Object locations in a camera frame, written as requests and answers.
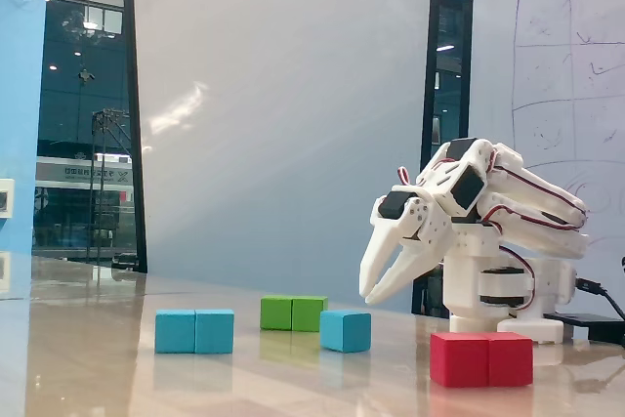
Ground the slim black window post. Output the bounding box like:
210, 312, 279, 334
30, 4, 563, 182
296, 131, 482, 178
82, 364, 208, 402
120, 0, 148, 274

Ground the long red block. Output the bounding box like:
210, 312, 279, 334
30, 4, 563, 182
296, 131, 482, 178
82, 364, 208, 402
429, 331, 535, 389

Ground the small blue cube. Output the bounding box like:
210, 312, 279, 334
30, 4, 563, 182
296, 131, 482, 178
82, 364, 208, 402
319, 309, 373, 354

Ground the black power cable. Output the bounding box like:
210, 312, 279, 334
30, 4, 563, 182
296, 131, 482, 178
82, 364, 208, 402
574, 277, 625, 320

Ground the long blue block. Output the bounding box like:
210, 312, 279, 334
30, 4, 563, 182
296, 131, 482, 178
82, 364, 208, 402
154, 309, 235, 355

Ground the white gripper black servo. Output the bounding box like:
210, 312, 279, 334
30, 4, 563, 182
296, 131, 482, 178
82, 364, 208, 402
358, 186, 455, 305

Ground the black power box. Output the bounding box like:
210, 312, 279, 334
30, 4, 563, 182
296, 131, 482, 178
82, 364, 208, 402
542, 312, 625, 343

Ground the dark metal scaffold tower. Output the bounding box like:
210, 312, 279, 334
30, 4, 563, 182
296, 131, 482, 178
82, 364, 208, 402
87, 107, 133, 262

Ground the long green block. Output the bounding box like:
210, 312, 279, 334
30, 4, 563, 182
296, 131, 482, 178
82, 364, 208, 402
259, 295, 329, 333

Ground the wide black window frame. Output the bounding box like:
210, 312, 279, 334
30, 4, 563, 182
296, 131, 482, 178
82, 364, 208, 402
411, 0, 476, 316

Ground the white wall switch panel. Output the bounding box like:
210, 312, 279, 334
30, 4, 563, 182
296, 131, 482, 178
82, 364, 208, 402
0, 178, 16, 219

